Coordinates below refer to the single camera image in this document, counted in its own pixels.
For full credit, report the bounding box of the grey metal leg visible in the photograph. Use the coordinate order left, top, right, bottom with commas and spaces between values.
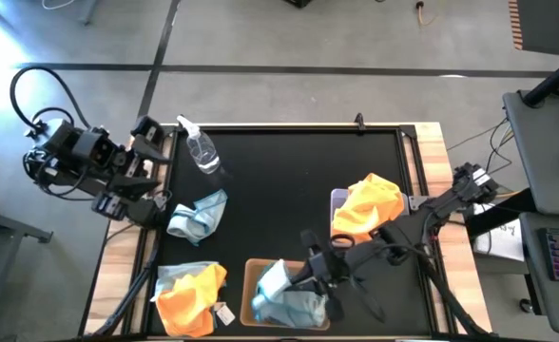
77, 0, 101, 26

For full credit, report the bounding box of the light blue microfiber towel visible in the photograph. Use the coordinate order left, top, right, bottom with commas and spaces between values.
165, 188, 229, 247
259, 289, 329, 330
150, 260, 220, 303
251, 258, 294, 311

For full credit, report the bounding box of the thin black floor cable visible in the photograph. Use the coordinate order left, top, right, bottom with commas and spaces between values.
445, 116, 516, 177

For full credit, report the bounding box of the brown plastic basket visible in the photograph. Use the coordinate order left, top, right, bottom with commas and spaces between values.
239, 257, 332, 333

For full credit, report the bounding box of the yellow floor cable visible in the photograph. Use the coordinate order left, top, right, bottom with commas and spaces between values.
414, 0, 448, 28

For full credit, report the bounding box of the grey desk surface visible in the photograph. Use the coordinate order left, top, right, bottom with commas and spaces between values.
501, 89, 559, 216

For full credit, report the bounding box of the white floor cable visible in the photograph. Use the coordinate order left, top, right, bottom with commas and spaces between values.
40, 0, 79, 11

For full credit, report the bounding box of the black metal stand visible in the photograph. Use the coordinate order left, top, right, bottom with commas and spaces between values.
0, 189, 55, 342

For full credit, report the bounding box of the wooden table with black frame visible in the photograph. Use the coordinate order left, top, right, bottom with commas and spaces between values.
83, 122, 493, 341

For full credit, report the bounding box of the black diagonal frame strut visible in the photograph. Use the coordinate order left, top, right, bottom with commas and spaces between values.
416, 256, 488, 336
91, 227, 162, 336

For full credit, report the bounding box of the black mat with striped edge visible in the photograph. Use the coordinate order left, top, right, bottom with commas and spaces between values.
507, 0, 559, 57

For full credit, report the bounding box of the black monitor pole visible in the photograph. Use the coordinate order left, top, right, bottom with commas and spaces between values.
521, 49, 559, 108

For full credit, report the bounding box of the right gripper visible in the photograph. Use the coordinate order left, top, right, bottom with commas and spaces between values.
288, 229, 353, 323

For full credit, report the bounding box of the white paper box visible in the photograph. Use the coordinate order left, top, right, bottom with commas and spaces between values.
472, 201, 526, 262

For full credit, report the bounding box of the clear spray bottle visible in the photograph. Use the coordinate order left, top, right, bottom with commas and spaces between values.
176, 114, 222, 176

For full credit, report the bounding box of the black table mat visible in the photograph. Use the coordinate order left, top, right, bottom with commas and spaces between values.
148, 126, 433, 336

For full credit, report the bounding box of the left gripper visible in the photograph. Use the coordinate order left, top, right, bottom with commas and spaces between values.
91, 116, 172, 220

